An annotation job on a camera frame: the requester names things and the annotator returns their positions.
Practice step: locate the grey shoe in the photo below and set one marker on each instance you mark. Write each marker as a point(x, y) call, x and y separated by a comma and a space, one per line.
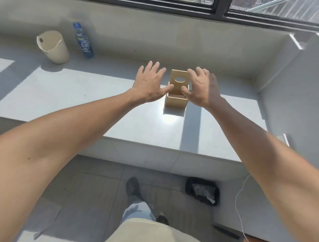
point(132, 187)
point(162, 220)

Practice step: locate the person's left thumb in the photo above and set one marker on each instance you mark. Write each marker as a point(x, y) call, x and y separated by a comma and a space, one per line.
point(167, 89)

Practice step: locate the blue label water bottle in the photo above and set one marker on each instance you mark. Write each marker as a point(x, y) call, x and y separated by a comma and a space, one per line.
point(83, 42)

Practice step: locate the black bag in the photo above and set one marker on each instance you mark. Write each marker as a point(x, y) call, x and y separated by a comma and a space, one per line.
point(201, 190)

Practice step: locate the person's left little finger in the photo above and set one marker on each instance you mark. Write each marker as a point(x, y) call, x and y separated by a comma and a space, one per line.
point(140, 71)

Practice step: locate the black window frame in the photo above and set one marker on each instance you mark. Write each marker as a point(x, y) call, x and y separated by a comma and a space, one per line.
point(219, 8)

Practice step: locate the person's right forearm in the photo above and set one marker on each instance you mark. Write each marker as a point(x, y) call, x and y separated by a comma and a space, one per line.
point(264, 154)

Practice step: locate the person's right middle finger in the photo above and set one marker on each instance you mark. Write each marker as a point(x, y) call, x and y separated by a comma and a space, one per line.
point(200, 73)

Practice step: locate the person's left middle finger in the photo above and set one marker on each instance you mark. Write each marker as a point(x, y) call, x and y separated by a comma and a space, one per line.
point(155, 68)

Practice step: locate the cream plastic bin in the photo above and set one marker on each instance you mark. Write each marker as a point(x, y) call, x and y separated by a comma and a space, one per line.
point(53, 48)

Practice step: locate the person's right hand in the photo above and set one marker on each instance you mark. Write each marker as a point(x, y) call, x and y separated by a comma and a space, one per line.
point(205, 91)

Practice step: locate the person's right thumb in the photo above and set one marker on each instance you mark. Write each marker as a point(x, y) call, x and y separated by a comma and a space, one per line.
point(185, 91)

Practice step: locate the person's right little finger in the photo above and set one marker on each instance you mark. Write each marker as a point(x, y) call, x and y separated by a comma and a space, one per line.
point(214, 80)

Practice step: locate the wooden box with round hole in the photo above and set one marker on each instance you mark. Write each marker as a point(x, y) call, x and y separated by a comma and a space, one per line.
point(177, 98)

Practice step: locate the person's left forearm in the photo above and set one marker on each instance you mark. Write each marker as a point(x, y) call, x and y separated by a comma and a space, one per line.
point(62, 139)

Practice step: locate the light blue trousers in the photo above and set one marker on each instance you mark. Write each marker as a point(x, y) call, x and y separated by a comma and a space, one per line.
point(137, 210)

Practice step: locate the beige shirt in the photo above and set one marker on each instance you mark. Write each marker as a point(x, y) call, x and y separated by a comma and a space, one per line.
point(149, 231)

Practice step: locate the person's left hand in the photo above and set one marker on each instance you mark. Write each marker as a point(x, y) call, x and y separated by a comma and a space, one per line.
point(147, 86)

